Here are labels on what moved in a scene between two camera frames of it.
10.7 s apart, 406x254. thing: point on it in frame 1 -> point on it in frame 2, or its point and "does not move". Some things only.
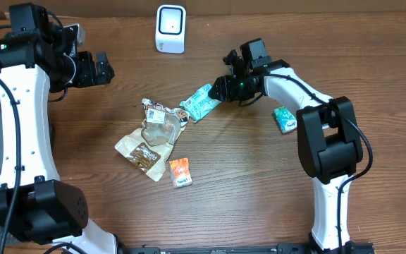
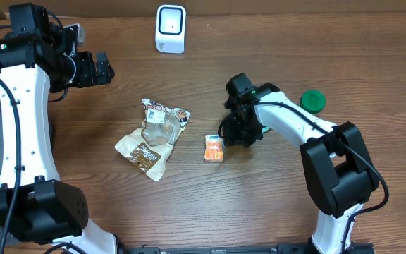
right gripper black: (228, 90) -> (236, 138)
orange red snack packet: (180, 173) -> (213, 148)
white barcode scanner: (170, 28) does not move
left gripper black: (90, 77) does not move
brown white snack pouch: (149, 148) does not move
